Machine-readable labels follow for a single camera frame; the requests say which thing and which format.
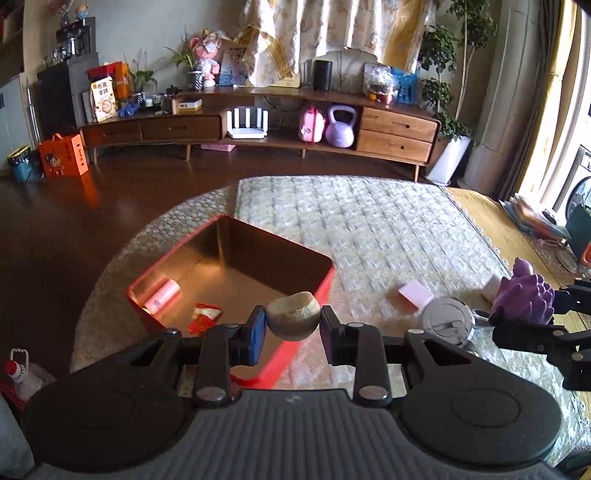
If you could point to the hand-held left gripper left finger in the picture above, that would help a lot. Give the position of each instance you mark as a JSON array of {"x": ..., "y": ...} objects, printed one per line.
[{"x": 256, "y": 334}]

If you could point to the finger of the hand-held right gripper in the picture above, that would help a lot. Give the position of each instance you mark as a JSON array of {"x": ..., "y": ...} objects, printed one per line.
[
  {"x": 575, "y": 295},
  {"x": 531, "y": 337}
]

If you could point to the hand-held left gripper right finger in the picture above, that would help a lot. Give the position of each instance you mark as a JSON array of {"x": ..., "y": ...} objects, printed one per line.
[{"x": 328, "y": 339}]

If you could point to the beige potato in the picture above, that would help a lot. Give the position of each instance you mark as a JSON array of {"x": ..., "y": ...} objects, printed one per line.
[{"x": 294, "y": 316}]

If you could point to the purple toy grapes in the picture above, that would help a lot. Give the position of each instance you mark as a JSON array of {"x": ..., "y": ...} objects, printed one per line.
[{"x": 524, "y": 293}]

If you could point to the red packet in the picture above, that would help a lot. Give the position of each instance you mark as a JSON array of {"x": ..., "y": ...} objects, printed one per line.
[{"x": 203, "y": 318}]

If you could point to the red metal box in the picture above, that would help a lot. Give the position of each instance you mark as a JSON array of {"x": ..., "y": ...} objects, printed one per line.
[{"x": 240, "y": 258}]

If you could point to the round silver metal tin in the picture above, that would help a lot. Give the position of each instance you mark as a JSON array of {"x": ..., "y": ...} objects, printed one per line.
[{"x": 445, "y": 323}]

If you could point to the pink block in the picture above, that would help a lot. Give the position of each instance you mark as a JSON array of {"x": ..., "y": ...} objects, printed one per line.
[{"x": 415, "y": 293}]

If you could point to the pink roll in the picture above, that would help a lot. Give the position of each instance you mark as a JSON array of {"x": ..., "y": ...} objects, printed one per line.
[{"x": 161, "y": 295}]

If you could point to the small white block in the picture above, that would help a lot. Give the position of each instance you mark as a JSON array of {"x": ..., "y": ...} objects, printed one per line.
[{"x": 491, "y": 288}]

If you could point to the washing machine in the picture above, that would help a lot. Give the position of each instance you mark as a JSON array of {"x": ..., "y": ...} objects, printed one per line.
[{"x": 579, "y": 184}]

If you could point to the quilted table mat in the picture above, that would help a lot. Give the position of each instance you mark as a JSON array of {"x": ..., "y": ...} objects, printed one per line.
[{"x": 369, "y": 230}]

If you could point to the lace tablecloth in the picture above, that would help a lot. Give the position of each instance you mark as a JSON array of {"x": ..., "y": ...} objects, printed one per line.
[{"x": 138, "y": 258}]

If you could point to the yellow side curtain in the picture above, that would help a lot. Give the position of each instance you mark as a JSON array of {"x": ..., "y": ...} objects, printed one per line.
[{"x": 554, "y": 115}]

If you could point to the tall plant in white planter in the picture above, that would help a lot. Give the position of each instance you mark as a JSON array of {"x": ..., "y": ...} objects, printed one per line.
[{"x": 448, "y": 159}]

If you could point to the pink tray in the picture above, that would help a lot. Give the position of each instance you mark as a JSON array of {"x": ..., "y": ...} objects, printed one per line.
[{"x": 219, "y": 146}]

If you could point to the long wooden media cabinet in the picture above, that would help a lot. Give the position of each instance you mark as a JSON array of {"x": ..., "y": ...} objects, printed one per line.
[{"x": 277, "y": 141}]

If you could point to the light wooden drawer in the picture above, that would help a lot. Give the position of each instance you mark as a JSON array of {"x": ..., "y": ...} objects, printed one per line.
[
  {"x": 399, "y": 123},
  {"x": 395, "y": 146}
]

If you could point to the beige floor standing air conditioner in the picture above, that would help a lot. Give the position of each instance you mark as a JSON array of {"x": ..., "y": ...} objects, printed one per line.
[{"x": 503, "y": 101}]

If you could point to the purple kettlebell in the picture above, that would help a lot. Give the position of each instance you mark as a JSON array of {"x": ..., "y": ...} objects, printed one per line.
[{"x": 340, "y": 129}]

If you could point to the white router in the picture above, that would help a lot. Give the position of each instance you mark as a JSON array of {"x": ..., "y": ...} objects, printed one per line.
[{"x": 248, "y": 123}]

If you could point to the pink toy case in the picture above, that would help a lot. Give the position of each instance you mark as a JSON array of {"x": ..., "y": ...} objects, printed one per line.
[{"x": 311, "y": 124}]

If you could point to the wide dark wooden drawer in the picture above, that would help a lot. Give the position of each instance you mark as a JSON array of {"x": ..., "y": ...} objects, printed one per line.
[{"x": 181, "y": 128}]

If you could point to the small yellow white box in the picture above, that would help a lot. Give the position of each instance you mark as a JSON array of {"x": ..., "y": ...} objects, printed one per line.
[{"x": 187, "y": 105}]

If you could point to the red capped bottle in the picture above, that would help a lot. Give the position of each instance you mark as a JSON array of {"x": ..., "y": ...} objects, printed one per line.
[{"x": 16, "y": 369}]

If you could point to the small dark wooden drawer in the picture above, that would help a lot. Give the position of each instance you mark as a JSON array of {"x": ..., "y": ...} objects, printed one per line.
[{"x": 112, "y": 133}]

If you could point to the blue dumbbells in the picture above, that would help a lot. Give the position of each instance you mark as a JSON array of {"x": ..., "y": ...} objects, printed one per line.
[{"x": 129, "y": 110}]

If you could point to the clear plastic bag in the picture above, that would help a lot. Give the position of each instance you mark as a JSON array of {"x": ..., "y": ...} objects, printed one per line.
[{"x": 381, "y": 83}]

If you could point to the orange gift box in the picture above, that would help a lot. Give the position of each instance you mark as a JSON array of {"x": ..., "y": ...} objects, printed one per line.
[{"x": 62, "y": 157}]

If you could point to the black cylinder speaker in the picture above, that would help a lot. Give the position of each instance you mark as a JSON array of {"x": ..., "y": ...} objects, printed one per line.
[{"x": 322, "y": 74}]

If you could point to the plant in patterned pot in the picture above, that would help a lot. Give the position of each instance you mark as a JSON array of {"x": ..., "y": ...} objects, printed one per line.
[{"x": 194, "y": 76}]

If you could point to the framed picture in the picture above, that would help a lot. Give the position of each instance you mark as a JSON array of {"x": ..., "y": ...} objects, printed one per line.
[{"x": 231, "y": 67}]

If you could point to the white shell shaped ornament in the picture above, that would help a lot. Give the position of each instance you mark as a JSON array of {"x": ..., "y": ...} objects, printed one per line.
[{"x": 351, "y": 69}]

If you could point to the small green potted plant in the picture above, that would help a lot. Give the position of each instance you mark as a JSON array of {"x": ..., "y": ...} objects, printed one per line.
[{"x": 143, "y": 78}]

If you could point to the printed snack bag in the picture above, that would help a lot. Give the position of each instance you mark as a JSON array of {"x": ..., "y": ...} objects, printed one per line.
[{"x": 102, "y": 99}]

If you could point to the pink plush doll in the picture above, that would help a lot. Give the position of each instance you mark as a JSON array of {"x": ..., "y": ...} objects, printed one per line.
[{"x": 205, "y": 57}]

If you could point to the blue bucket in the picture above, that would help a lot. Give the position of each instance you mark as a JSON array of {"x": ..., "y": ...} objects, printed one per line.
[{"x": 21, "y": 166}]

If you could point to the orange carton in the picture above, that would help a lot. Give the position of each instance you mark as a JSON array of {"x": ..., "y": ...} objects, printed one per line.
[{"x": 119, "y": 76}]

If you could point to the black cabinet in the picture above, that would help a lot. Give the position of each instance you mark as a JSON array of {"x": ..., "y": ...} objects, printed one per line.
[{"x": 64, "y": 97}]

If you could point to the patterned yellow white curtain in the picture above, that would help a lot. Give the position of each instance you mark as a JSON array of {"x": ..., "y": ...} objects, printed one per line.
[{"x": 323, "y": 27}]

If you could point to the black coffee machine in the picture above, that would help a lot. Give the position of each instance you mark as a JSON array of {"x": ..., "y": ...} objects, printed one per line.
[{"x": 74, "y": 39}]

